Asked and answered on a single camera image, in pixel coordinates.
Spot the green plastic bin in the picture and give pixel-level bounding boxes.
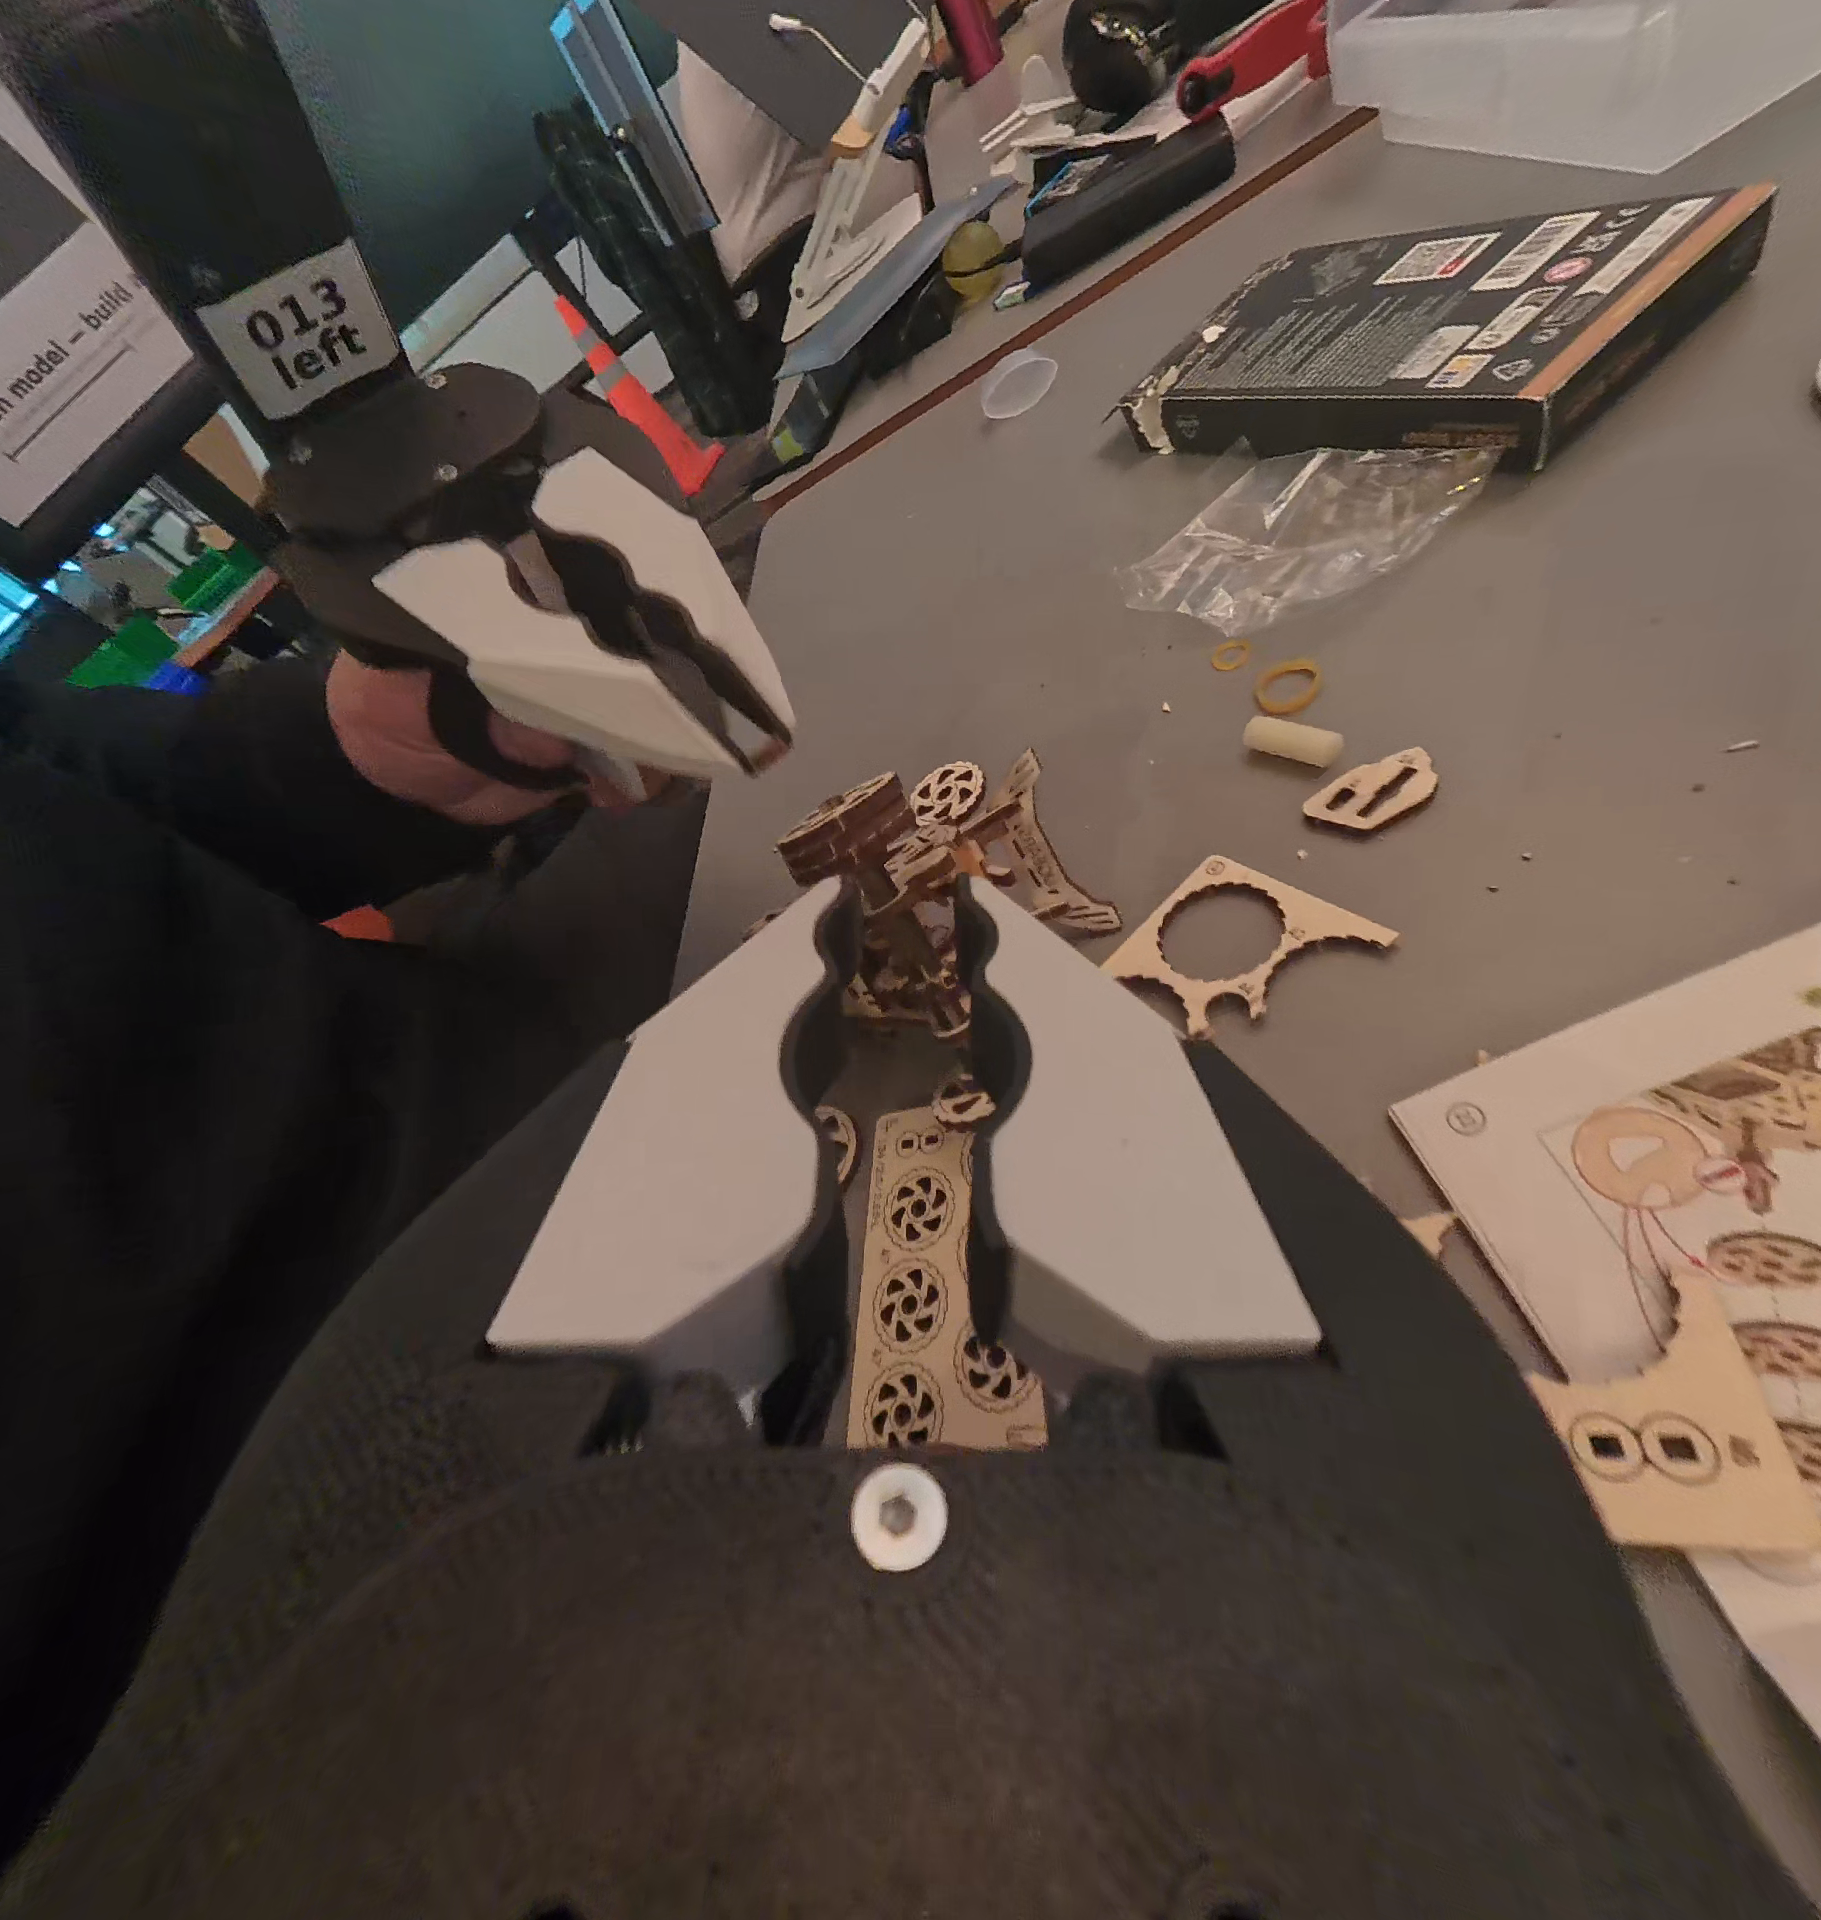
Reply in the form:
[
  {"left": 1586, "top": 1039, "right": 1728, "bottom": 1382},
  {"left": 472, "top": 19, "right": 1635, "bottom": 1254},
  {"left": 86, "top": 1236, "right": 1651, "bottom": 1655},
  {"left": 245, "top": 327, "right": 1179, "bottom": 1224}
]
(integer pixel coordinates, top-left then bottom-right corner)
[{"left": 68, "top": 542, "right": 277, "bottom": 695}]

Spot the black rectangular case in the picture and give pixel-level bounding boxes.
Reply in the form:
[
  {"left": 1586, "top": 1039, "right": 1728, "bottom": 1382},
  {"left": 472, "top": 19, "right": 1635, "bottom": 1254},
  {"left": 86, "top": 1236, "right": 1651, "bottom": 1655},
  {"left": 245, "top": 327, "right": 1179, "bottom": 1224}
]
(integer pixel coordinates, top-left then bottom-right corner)
[{"left": 1023, "top": 119, "right": 1239, "bottom": 287}]

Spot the person's left hand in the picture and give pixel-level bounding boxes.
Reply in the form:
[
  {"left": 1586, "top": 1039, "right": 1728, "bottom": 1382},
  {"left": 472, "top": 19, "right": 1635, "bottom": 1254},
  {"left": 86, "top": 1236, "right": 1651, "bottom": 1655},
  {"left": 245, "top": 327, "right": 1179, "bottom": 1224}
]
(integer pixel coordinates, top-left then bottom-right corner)
[{"left": 321, "top": 650, "right": 656, "bottom": 831}]

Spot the instruction booklet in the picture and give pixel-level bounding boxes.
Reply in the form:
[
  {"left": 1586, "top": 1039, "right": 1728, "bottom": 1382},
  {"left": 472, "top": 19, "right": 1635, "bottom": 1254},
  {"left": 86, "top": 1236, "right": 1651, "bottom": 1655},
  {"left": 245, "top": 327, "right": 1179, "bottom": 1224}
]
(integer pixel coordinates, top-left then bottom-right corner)
[{"left": 1391, "top": 903, "right": 1821, "bottom": 1758}]

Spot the clear plastic storage box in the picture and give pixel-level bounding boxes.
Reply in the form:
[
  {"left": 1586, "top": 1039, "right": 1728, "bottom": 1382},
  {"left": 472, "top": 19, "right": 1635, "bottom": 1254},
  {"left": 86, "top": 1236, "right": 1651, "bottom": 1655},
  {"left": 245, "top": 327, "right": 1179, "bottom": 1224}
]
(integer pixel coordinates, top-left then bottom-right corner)
[{"left": 1327, "top": 0, "right": 1821, "bottom": 176}]

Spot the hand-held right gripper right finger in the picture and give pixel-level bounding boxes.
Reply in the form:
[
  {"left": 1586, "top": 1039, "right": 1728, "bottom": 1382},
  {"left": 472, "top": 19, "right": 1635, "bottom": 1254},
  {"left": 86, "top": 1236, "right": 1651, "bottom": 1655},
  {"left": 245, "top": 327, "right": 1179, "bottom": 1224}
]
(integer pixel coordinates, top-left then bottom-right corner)
[{"left": 966, "top": 876, "right": 1321, "bottom": 1449}]

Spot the wooden sheet with wheels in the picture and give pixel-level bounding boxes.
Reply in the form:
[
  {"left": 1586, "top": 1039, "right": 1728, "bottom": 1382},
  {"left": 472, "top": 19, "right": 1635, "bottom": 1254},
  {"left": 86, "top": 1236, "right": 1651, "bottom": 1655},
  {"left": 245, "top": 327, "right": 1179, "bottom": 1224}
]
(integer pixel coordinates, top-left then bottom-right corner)
[{"left": 847, "top": 1107, "right": 1049, "bottom": 1454}]

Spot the clear plastic bag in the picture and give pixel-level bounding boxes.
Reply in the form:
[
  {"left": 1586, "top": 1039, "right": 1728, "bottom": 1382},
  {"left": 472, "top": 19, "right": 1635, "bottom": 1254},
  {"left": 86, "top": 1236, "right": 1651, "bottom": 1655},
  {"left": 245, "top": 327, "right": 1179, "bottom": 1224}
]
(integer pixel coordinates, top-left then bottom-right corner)
[{"left": 1119, "top": 444, "right": 1504, "bottom": 636}]

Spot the shield-shaped wooden offcut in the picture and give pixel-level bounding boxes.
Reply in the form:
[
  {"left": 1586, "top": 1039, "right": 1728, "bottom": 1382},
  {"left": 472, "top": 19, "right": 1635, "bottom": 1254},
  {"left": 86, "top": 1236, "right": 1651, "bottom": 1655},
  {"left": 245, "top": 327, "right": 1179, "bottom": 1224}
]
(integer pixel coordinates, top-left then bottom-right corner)
[{"left": 1302, "top": 746, "right": 1440, "bottom": 833}]

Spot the orange traffic cone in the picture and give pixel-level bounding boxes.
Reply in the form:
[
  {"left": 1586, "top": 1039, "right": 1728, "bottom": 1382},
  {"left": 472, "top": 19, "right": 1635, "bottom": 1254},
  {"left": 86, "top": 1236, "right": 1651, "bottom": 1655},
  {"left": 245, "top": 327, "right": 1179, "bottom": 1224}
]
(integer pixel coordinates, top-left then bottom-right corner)
[{"left": 555, "top": 292, "right": 729, "bottom": 500}]

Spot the wooden buggy model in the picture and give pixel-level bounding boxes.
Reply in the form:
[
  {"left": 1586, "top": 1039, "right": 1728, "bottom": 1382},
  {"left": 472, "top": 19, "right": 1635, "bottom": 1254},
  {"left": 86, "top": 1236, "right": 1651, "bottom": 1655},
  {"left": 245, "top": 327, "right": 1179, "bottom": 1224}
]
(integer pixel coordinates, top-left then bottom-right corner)
[{"left": 770, "top": 751, "right": 1128, "bottom": 1042}]

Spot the red hand tool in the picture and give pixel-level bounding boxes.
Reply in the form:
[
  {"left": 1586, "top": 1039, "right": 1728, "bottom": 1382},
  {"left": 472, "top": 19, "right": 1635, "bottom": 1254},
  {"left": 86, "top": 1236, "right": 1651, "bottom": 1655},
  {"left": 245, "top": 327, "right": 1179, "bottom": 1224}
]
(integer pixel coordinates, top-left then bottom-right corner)
[{"left": 1173, "top": 0, "right": 1332, "bottom": 123}]

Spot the wooden sheet with round holes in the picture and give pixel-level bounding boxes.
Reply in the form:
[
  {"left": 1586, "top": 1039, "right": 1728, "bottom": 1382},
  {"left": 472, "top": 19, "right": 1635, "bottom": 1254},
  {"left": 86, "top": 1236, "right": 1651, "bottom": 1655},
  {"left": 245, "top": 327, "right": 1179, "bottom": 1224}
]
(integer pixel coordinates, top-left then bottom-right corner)
[{"left": 1525, "top": 1266, "right": 1821, "bottom": 1557}]

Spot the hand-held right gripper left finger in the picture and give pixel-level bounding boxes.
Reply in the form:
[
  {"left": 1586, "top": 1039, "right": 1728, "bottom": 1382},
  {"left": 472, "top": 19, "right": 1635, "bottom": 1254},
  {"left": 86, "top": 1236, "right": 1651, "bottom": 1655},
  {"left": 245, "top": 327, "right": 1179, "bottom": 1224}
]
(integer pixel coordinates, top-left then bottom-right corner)
[{"left": 488, "top": 882, "right": 856, "bottom": 1446}]

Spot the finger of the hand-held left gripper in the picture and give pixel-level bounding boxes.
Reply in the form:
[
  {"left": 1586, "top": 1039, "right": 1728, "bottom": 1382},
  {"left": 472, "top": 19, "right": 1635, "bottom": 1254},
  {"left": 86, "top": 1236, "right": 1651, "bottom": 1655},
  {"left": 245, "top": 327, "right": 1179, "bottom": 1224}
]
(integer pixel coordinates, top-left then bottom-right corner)
[
  {"left": 533, "top": 447, "right": 798, "bottom": 757},
  {"left": 373, "top": 537, "right": 761, "bottom": 784}
]

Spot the person's left forearm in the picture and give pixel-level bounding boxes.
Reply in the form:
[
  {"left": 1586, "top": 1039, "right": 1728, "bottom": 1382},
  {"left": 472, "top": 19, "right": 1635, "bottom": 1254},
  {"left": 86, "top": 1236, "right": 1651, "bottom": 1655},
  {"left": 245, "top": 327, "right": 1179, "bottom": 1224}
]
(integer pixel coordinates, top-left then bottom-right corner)
[{"left": 0, "top": 660, "right": 403, "bottom": 939}]

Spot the framed marker sign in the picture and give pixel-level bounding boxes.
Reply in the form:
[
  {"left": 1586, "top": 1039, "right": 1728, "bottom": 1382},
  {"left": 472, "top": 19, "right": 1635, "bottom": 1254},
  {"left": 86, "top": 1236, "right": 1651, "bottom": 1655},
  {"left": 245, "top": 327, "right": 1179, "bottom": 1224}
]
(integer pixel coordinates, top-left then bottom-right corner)
[{"left": 0, "top": 31, "right": 202, "bottom": 530}]

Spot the black product box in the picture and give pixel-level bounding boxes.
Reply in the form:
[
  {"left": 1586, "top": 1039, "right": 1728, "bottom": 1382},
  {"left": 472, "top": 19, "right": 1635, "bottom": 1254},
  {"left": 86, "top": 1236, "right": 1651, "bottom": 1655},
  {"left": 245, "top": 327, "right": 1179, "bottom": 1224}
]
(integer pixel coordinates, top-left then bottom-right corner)
[{"left": 1121, "top": 182, "right": 1779, "bottom": 478}]

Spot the wooden offcut with large hole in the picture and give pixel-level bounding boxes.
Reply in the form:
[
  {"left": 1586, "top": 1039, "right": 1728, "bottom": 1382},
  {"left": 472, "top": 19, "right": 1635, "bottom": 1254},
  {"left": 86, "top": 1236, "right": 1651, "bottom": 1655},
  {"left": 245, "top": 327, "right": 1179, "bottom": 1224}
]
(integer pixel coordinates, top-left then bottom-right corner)
[{"left": 1102, "top": 852, "right": 1402, "bottom": 1042}]

